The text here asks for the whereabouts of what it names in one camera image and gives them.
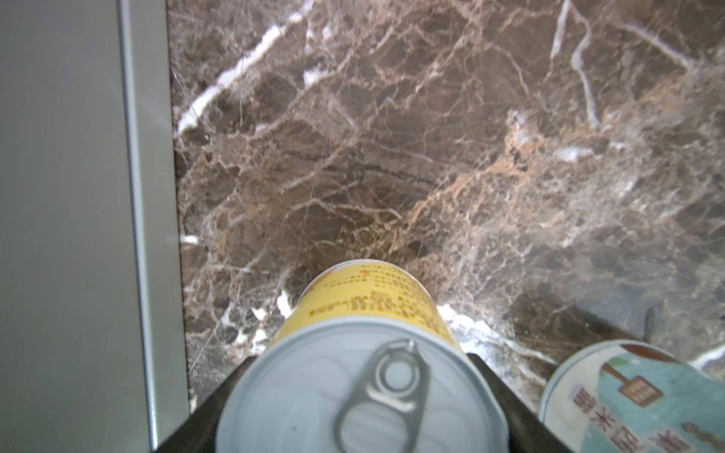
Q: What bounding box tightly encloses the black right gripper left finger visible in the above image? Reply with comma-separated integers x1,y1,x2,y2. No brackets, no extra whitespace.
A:
155,356,255,453

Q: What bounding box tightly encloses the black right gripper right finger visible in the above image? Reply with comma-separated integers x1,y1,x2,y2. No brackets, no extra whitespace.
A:
467,353,570,453

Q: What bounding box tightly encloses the yellow label can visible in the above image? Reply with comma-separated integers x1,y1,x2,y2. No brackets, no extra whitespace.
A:
215,260,510,452

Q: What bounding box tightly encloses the grey metal cabinet box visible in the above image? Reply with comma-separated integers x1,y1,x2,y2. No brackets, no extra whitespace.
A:
1,1,189,452

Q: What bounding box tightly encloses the teal label can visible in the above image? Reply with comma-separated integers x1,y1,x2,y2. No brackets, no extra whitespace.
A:
538,340,724,452

